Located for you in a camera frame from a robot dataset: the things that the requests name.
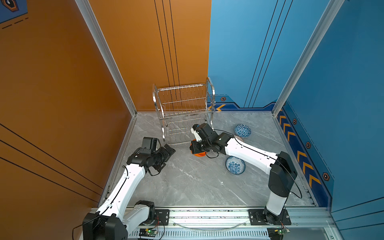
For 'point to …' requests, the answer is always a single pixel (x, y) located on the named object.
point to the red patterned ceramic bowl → (239, 138)
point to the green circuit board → (146, 232)
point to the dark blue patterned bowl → (242, 130)
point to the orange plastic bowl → (201, 154)
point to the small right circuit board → (280, 231)
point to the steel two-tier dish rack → (179, 108)
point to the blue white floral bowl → (235, 165)
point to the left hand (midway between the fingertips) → (172, 154)
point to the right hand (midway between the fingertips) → (188, 148)
